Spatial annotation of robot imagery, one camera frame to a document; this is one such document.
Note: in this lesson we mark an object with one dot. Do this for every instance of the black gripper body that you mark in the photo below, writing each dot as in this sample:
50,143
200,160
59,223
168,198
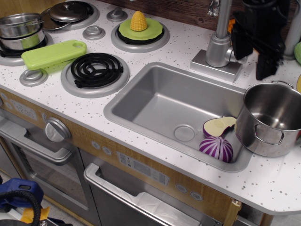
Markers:
262,22

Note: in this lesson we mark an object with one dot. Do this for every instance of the toy dishwasher door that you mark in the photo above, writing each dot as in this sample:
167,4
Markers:
123,200

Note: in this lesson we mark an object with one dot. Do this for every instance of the green cabbage toy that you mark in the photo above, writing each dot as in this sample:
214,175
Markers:
297,52

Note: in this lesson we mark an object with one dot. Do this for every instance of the large steel pot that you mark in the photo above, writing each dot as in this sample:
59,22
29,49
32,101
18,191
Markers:
269,122

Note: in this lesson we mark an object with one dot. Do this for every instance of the grey toy sink basin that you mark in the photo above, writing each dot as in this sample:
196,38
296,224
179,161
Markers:
171,106

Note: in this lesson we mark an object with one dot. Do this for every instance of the silver oven knob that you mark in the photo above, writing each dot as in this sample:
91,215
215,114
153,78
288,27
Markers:
56,131

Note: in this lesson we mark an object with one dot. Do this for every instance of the green plastic cutting board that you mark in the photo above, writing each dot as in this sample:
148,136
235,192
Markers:
53,54

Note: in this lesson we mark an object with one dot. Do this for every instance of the grey vertical post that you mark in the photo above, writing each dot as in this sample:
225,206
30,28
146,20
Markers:
293,37

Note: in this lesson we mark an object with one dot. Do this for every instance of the toy oven door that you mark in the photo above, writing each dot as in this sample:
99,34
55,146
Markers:
56,167

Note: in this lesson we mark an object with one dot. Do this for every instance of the black front coil burner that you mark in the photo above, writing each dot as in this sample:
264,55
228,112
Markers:
96,70

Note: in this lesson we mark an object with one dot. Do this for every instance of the grey stove knob front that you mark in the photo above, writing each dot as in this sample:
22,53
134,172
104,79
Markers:
31,78

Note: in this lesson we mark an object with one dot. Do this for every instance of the blue clamp tool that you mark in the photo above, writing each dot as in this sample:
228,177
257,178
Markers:
20,193

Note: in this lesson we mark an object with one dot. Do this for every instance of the purple striped onion toy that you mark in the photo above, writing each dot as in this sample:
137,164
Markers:
217,147

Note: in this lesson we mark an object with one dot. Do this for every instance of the purple eggplant slice toy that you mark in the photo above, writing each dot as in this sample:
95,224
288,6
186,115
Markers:
217,126

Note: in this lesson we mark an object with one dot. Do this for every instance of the small stacked steel pots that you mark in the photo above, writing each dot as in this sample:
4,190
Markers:
21,31

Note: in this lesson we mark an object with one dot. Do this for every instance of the silver toy faucet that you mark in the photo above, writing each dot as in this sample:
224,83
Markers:
219,59

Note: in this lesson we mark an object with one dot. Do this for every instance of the green round plate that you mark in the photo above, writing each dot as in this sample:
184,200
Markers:
153,30

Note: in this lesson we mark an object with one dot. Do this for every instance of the yellow red fruit slice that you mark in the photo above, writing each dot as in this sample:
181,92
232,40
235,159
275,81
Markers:
298,85

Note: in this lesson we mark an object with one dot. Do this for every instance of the grey stove knob middle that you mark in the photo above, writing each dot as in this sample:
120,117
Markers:
93,33

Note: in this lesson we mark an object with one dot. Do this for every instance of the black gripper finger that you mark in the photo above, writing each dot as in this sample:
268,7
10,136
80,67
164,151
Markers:
241,47
268,63

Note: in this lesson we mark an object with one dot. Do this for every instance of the orange pumpkin toy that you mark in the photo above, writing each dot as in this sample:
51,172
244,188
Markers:
231,24

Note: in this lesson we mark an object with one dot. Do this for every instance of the yellow corn cob toy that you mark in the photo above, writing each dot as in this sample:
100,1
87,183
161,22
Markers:
138,22

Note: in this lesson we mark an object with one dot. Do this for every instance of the grey stove knob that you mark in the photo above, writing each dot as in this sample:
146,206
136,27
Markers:
93,33
117,15
31,78

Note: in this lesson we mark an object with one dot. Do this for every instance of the grey stove knob back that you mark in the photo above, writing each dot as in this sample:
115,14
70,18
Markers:
117,15

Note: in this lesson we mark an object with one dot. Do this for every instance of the steel pot lid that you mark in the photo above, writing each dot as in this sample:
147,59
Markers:
68,12

